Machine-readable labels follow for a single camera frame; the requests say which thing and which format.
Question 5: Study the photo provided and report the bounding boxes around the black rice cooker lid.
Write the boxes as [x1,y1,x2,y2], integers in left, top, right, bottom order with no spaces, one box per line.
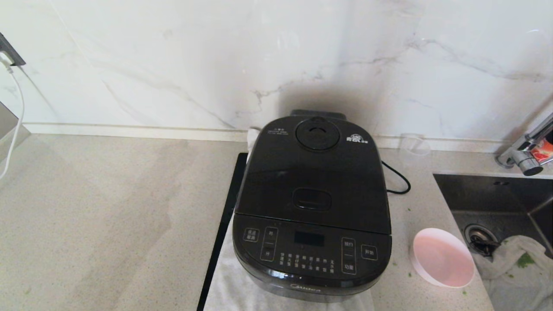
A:
[235,109,393,236]

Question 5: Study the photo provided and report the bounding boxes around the pink bowl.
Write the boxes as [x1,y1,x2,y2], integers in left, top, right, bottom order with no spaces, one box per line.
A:
[410,228,476,289]

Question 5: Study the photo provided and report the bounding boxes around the black flat strip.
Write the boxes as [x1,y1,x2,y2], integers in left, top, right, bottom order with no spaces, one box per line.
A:
[197,152,248,311]

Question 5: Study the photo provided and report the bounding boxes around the clear measuring cup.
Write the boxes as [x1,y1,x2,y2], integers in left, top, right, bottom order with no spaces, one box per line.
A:
[398,133,432,167]

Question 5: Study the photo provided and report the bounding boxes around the white towel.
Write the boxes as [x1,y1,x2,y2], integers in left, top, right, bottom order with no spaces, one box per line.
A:
[203,127,375,311]

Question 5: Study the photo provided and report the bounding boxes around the steel sink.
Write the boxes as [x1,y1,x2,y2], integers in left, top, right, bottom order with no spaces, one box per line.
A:
[433,173,553,311]

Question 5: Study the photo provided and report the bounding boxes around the sink drain strainer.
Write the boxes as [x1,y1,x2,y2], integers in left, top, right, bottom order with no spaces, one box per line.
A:
[464,223,501,257]

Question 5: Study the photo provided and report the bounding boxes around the chrome faucet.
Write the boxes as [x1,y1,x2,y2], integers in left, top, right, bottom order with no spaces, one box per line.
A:
[496,113,553,176]

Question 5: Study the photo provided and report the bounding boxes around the white cloth with green bits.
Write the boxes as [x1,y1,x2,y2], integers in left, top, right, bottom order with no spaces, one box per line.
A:
[473,235,553,311]

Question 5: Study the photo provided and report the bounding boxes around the red orange packet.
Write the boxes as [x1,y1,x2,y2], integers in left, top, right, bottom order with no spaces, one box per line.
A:
[531,138,553,164]

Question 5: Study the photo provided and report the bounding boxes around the black power cord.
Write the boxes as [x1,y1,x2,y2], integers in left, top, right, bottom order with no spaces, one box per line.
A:
[382,161,411,194]

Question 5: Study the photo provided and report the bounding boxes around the white cable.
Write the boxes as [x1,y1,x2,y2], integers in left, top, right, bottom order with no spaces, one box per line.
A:
[0,60,25,180]

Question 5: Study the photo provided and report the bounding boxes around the wall socket with plug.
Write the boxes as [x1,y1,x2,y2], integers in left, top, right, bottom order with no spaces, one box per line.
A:
[0,32,26,67]

